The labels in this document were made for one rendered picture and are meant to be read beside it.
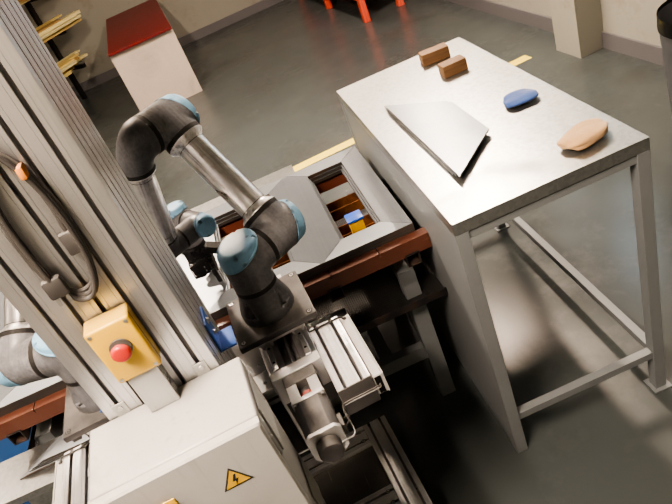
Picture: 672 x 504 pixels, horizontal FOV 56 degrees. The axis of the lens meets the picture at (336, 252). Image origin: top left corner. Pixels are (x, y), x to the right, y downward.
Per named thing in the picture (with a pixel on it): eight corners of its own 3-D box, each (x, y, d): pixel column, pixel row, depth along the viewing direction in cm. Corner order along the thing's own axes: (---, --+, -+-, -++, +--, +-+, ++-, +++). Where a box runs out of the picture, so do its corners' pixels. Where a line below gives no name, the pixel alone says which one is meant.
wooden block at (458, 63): (445, 79, 253) (442, 67, 250) (439, 75, 258) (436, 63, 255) (468, 69, 253) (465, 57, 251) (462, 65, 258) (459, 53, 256)
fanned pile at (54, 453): (26, 452, 218) (19, 445, 216) (131, 405, 219) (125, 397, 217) (20, 481, 208) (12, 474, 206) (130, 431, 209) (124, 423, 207)
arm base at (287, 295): (300, 309, 170) (286, 282, 164) (249, 335, 169) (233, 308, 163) (286, 281, 182) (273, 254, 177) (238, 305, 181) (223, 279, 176)
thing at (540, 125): (339, 99, 285) (336, 91, 283) (460, 45, 287) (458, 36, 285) (455, 237, 177) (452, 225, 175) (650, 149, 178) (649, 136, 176)
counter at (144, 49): (181, 50, 903) (155, -3, 861) (203, 92, 712) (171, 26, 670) (134, 72, 897) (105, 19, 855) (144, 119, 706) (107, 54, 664)
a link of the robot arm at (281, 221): (269, 271, 175) (127, 132, 174) (303, 238, 182) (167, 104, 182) (282, 256, 164) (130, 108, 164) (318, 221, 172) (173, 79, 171)
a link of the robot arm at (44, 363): (95, 378, 160) (64, 340, 152) (49, 389, 163) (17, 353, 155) (109, 344, 170) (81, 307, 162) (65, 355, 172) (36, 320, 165)
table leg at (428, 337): (437, 386, 269) (392, 266, 232) (450, 380, 269) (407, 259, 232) (443, 396, 264) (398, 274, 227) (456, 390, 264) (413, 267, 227)
